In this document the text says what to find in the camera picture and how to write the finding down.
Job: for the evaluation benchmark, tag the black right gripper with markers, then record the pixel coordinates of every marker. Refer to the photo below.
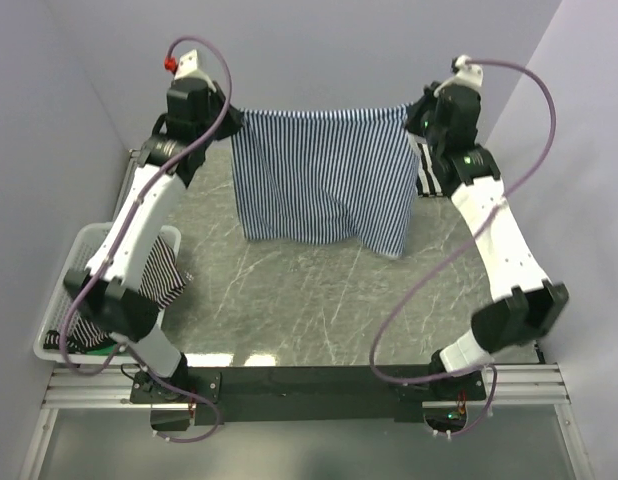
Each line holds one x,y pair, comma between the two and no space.
414,111

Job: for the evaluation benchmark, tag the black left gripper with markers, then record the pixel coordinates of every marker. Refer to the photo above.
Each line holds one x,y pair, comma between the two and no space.
232,124

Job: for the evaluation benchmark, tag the blue white striped tank top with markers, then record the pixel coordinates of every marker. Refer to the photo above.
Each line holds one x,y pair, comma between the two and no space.
321,177

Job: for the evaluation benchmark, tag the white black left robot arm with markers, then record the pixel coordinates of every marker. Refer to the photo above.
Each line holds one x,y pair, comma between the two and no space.
107,291

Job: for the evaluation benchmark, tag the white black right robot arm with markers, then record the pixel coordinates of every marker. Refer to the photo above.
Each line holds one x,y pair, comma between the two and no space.
525,302

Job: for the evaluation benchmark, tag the folded black white tank top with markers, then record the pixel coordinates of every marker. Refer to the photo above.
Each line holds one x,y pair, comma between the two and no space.
427,183

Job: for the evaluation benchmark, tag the dark striped tank top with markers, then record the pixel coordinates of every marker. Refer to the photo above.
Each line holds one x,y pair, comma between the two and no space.
162,282

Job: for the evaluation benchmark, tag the green garment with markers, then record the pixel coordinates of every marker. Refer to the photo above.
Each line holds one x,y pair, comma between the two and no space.
104,349

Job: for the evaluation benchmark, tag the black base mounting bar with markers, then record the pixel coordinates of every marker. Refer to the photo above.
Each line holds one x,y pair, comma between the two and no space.
318,393

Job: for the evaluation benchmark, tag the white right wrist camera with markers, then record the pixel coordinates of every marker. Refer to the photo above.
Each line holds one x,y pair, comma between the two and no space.
464,73

